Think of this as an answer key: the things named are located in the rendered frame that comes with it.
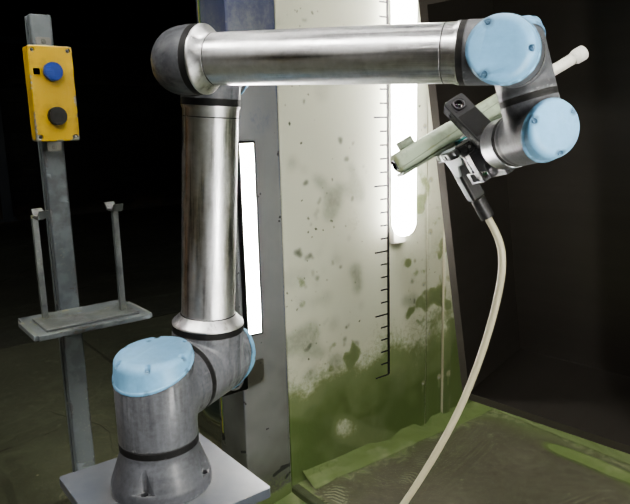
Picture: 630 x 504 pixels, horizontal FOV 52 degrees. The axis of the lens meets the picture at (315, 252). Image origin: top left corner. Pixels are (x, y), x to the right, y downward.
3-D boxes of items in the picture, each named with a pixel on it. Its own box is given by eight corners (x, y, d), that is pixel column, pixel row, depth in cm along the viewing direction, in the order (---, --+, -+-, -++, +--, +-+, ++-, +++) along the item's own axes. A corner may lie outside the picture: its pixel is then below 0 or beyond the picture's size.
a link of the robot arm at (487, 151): (481, 131, 107) (526, 102, 109) (468, 136, 112) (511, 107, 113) (507, 177, 108) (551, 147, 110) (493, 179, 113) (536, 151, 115)
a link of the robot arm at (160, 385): (99, 445, 119) (91, 356, 116) (157, 408, 135) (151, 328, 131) (167, 461, 113) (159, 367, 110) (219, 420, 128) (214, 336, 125)
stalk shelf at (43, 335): (121, 303, 205) (121, 298, 204) (150, 318, 187) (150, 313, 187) (18, 323, 186) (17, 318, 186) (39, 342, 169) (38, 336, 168)
